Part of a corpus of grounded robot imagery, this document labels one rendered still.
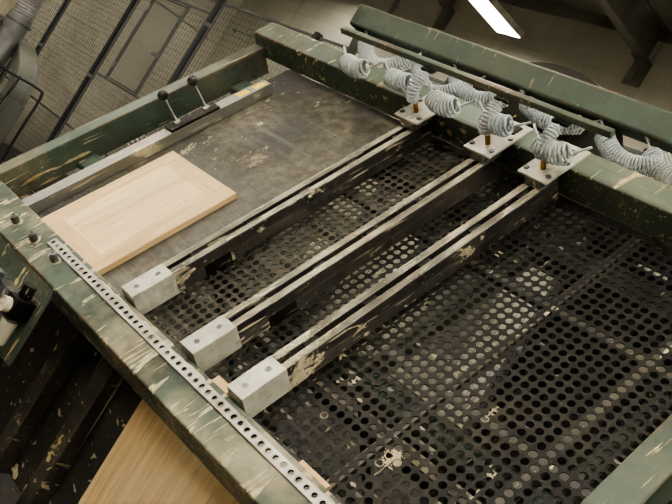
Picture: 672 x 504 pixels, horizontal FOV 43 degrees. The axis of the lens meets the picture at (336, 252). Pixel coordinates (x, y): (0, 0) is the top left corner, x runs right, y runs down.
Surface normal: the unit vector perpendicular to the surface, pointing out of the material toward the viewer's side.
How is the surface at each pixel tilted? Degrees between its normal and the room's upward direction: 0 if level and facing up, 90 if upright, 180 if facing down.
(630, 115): 90
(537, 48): 90
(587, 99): 90
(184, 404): 53
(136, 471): 90
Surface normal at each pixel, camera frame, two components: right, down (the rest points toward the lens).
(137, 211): -0.13, -0.76
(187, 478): -0.56, -0.32
